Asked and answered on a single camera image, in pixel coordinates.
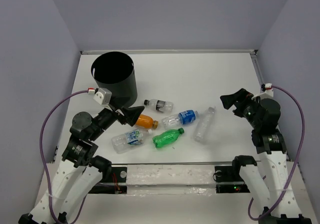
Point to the green plastic bottle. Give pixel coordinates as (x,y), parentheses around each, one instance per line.
(167,137)

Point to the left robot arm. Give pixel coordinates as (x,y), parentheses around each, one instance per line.
(79,169)

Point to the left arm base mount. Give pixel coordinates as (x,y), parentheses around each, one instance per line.
(115,183)

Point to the black cylindrical bin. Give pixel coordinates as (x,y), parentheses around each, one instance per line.
(115,72)

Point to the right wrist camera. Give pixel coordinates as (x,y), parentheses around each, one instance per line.
(266,92)

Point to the white foam strip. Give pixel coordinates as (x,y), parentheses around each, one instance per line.
(170,179)

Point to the orange juice bottle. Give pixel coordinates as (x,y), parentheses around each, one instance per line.
(147,122)

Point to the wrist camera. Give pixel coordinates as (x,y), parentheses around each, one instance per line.
(266,92)
(102,96)

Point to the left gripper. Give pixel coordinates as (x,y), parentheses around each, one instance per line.
(131,114)

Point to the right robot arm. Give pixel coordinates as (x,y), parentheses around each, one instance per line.
(273,194)

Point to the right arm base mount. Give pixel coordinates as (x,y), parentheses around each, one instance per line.
(227,182)

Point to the clear bottle white-green label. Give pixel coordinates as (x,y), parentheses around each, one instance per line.
(130,140)

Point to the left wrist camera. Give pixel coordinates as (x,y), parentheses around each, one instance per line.
(102,96)

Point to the clear bottle black label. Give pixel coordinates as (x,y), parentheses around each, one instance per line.
(159,105)

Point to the clear unlabelled plastic bottle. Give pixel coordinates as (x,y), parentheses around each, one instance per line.
(205,121)

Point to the clear bottle blue label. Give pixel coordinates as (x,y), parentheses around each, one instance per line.
(181,119)

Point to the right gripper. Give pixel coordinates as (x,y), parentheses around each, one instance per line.
(228,100)

